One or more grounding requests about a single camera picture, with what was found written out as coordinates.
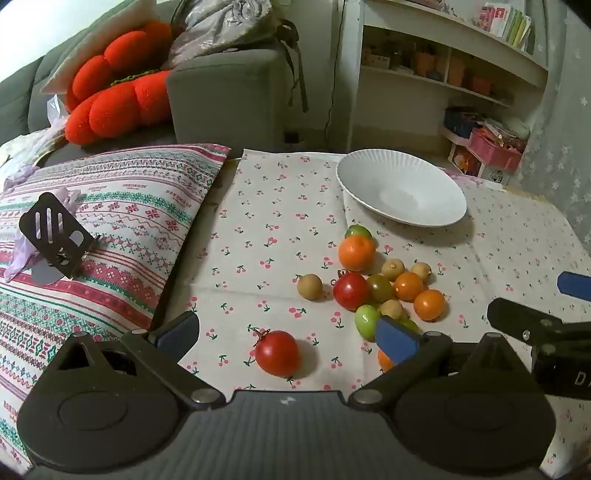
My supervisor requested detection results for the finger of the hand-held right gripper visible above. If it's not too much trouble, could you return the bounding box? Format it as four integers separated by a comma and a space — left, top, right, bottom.
487, 298, 591, 348
556, 271, 591, 304

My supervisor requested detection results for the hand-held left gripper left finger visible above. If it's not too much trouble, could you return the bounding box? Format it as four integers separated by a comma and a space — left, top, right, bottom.
44, 310, 227, 411

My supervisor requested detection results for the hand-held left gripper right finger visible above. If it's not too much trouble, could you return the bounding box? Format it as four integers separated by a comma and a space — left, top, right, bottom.
348, 316, 532, 411

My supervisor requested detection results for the orange cherry tomato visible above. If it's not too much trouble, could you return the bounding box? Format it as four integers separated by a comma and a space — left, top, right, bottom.
394, 272, 424, 302
413, 289, 447, 321

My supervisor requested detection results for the red tomato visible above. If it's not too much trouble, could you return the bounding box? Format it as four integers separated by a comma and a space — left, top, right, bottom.
254, 329, 301, 377
333, 272, 370, 311

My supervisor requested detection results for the white ribbed plate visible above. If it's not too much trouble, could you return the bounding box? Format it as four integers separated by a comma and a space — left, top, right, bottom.
336, 148, 468, 228

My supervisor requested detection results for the striped patterned pillow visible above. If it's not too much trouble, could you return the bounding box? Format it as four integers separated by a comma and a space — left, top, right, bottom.
0, 143, 232, 467

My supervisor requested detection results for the pink floral cloth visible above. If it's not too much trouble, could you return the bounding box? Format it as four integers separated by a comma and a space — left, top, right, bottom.
443, 168, 513, 190

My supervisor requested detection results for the white lace curtain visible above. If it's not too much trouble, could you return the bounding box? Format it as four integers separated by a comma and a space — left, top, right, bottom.
505, 18, 591, 241

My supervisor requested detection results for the cherry print tablecloth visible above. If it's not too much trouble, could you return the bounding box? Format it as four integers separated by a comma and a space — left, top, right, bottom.
152, 148, 591, 480

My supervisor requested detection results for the pink plastic basket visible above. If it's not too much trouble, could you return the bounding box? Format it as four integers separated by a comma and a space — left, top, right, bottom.
468, 128, 527, 171

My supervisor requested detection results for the black slotted stand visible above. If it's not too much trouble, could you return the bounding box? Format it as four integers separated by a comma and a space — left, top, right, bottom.
18, 191, 100, 280

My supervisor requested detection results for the white box with orange picture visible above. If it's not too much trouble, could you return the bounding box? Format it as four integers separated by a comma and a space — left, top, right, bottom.
449, 143, 483, 178

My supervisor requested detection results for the dark blue box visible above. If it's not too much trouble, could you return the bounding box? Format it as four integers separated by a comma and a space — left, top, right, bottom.
443, 107, 485, 139

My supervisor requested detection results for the red tomato-shaped cushion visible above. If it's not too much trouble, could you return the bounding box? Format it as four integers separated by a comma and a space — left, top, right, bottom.
64, 21, 174, 145

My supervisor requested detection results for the grey sofa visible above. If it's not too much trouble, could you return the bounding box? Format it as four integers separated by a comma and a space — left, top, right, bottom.
0, 0, 305, 160

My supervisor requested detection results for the clear plastic bag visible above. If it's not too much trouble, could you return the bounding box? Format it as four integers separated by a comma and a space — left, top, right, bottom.
46, 95, 72, 134

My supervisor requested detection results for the white shelf unit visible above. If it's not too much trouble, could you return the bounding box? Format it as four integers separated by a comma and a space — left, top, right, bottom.
339, 0, 550, 181

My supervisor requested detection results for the row of upright books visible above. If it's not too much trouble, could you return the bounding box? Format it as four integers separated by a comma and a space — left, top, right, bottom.
478, 2, 532, 49

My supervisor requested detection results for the white and green pillow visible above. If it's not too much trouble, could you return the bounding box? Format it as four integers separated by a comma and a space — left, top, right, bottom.
41, 0, 160, 95

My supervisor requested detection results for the grey floral backpack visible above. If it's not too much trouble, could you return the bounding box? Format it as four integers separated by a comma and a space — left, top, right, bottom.
164, 0, 309, 114

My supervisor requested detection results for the black cable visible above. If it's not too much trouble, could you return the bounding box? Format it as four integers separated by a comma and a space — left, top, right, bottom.
323, 0, 345, 144

